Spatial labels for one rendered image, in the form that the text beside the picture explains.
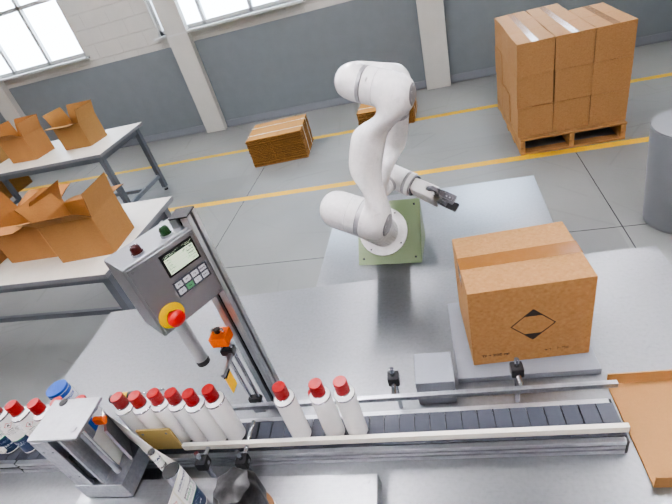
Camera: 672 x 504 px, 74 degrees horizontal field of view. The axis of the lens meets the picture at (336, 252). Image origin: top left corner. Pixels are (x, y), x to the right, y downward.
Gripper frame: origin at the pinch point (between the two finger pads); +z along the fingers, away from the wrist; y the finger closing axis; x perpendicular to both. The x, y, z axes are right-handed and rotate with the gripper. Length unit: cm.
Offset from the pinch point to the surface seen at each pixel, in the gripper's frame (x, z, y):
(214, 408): -82, -16, 52
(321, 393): -64, 6, 50
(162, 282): -57, -29, 76
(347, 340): -57, -7, 9
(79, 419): -97, -37, 68
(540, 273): -14.2, 34.4, 32.2
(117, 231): -84, -169, -38
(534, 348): -31, 42, 18
